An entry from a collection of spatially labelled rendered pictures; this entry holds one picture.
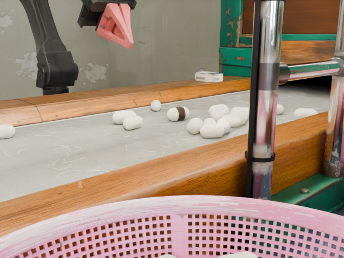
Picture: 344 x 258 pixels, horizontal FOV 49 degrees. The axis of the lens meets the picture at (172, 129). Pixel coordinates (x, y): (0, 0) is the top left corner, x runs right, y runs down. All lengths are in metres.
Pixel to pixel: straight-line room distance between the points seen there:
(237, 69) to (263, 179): 0.73
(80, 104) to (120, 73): 2.19
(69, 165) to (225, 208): 0.21
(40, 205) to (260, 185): 0.18
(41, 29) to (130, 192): 0.74
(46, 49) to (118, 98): 0.30
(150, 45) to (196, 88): 1.73
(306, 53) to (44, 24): 0.61
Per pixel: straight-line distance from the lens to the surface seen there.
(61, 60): 0.93
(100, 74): 2.92
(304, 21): 0.95
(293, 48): 0.90
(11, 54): 2.62
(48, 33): 0.97
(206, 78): 0.89
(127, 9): 0.71
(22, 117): 0.61
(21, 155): 0.46
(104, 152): 0.44
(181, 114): 0.59
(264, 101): 0.32
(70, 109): 0.64
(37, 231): 0.23
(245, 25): 1.04
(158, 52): 2.48
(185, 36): 2.30
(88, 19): 0.73
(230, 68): 1.06
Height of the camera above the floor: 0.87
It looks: 14 degrees down
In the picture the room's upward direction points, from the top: straight up
